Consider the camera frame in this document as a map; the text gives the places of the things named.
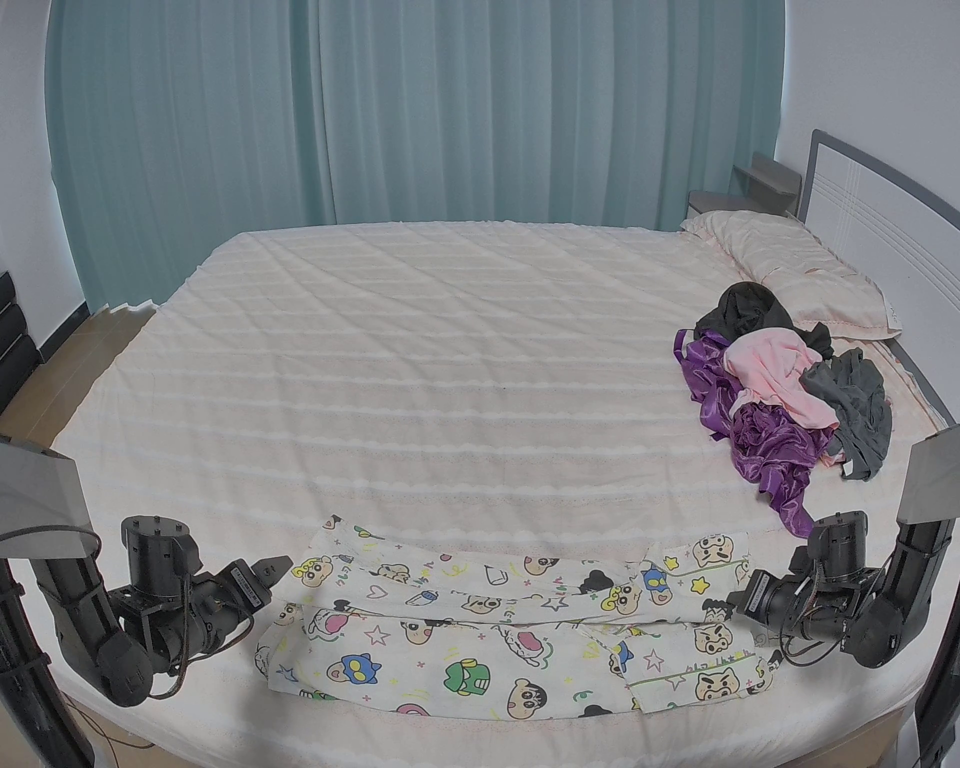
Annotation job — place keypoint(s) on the bed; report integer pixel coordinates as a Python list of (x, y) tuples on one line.
[(450, 360)]

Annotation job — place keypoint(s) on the pink garment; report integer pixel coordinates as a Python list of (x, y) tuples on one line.
[(765, 360)]

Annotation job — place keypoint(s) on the white printed pyjama top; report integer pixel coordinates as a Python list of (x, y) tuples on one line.
[(487, 622)]

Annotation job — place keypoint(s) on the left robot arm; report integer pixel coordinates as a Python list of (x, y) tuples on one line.
[(142, 592)]

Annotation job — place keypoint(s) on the black garment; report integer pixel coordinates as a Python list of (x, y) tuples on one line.
[(742, 304)]

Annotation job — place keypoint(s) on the grey bedside table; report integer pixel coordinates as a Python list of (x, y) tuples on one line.
[(772, 180)]

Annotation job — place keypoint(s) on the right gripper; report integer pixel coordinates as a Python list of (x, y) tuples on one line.
[(765, 600)]

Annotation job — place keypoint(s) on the blue-green curtain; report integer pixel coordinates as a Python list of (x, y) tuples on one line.
[(450, 112)]

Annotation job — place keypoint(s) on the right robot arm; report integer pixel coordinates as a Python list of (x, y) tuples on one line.
[(862, 585)]

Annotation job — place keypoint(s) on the pale pink pillow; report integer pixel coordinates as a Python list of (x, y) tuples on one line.
[(795, 262)]

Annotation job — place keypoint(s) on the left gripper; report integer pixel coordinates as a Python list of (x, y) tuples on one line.
[(240, 589)]

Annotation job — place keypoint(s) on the dark grey garment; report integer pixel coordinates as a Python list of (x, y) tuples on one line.
[(862, 405)]

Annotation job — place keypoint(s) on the purple satin garment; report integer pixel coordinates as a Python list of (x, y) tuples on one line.
[(765, 442)]

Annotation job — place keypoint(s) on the black chest of drawers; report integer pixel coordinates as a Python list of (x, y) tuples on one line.
[(15, 337)]

